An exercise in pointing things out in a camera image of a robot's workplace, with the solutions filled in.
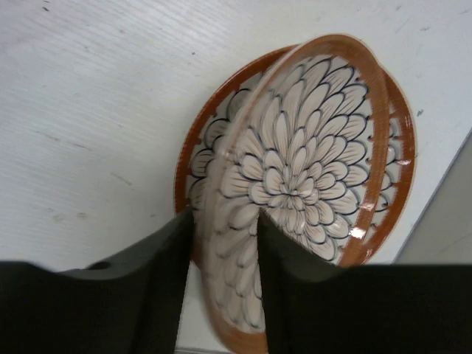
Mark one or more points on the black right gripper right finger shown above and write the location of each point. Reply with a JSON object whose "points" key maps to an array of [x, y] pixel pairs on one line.
{"points": [[312, 306]]}

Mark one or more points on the white plate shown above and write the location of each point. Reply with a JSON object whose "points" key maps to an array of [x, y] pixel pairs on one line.
{"points": [[304, 140], [399, 171]]}

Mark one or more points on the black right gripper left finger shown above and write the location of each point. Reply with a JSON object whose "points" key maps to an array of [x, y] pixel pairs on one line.
{"points": [[130, 302]]}

